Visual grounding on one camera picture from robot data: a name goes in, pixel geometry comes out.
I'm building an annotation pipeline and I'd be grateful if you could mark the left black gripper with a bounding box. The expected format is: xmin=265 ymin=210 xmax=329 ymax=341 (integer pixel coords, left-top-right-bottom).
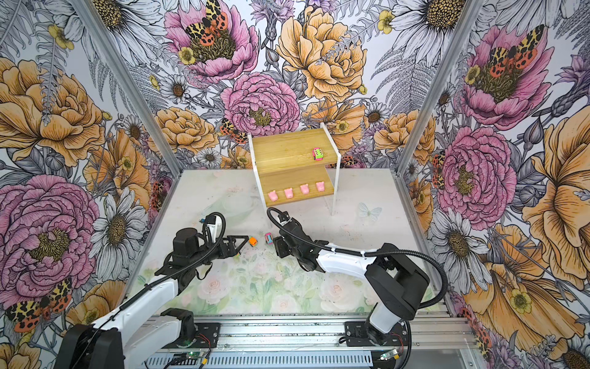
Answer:
xmin=191 ymin=235 xmax=249 ymax=267

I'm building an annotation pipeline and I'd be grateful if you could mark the pink green toy truck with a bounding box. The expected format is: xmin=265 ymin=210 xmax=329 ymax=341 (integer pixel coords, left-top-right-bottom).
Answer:
xmin=312 ymin=148 xmax=324 ymax=161

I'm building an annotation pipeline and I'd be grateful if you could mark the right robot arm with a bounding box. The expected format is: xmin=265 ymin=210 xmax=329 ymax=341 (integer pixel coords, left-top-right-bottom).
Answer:
xmin=274 ymin=219 xmax=437 ymax=345

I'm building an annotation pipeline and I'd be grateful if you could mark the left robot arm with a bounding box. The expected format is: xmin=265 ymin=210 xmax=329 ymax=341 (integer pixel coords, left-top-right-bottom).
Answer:
xmin=55 ymin=226 xmax=250 ymax=368

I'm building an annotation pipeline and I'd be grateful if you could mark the green circuit board left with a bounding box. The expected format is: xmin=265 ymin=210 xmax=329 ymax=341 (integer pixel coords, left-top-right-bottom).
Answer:
xmin=170 ymin=351 xmax=210 ymax=365

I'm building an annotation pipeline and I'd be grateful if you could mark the green circuit board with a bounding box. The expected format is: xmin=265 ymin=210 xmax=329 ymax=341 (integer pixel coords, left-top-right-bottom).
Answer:
xmin=380 ymin=348 xmax=400 ymax=361
xmin=170 ymin=351 xmax=210 ymax=365

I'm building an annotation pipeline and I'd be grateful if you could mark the green circuit board right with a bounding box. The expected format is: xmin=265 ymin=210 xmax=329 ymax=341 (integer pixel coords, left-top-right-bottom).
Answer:
xmin=380 ymin=348 xmax=400 ymax=361

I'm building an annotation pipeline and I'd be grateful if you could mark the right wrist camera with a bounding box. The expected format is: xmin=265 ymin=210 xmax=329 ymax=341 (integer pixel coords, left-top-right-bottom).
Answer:
xmin=277 ymin=212 xmax=291 ymax=226

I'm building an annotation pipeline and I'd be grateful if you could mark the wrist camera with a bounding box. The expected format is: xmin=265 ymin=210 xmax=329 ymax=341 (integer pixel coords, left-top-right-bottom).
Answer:
xmin=277 ymin=212 xmax=291 ymax=226
xmin=204 ymin=215 xmax=223 ymax=243

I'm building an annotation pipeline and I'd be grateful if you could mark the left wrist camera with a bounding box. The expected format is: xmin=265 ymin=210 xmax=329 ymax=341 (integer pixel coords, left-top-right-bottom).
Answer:
xmin=204 ymin=215 xmax=223 ymax=243

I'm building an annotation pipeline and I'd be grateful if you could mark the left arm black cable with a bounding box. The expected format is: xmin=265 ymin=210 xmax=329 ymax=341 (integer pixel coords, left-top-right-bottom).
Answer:
xmin=82 ymin=211 xmax=227 ymax=342

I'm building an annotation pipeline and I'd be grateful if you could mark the wooden two-tier shelf white frame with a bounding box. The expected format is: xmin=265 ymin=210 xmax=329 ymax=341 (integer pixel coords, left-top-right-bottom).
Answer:
xmin=248 ymin=123 xmax=342 ymax=215

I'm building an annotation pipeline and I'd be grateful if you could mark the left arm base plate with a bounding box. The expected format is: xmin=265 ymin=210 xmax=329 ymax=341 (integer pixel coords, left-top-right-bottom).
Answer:
xmin=164 ymin=322 xmax=221 ymax=349

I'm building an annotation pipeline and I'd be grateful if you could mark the aluminium front rail frame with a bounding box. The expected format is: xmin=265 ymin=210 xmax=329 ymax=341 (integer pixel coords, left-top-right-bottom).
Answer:
xmin=136 ymin=313 xmax=486 ymax=368

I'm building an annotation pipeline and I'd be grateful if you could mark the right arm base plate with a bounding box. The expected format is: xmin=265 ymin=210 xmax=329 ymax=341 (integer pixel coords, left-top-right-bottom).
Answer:
xmin=340 ymin=321 xmax=410 ymax=347

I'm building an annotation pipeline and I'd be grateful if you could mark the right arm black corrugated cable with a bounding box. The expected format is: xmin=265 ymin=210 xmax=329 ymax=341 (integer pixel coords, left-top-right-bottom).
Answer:
xmin=266 ymin=206 xmax=449 ymax=310

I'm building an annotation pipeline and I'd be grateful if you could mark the left aluminium corner post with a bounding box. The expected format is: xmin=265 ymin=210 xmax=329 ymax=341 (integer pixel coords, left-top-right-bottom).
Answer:
xmin=72 ymin=1 xmax=183 ymax=178

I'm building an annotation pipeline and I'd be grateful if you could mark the aluminium corner post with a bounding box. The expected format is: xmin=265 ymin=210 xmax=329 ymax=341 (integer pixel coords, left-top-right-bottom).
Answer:
xmin=395 ymin=0 xmax=487 ymax=175
xmin=72 ymin=1 xmax=183 ymax=178

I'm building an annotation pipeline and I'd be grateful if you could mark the right aluminium corner post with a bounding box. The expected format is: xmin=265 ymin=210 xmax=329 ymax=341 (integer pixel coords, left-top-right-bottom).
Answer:
xmin=395 ymin=0 xmax=487 ymax=175

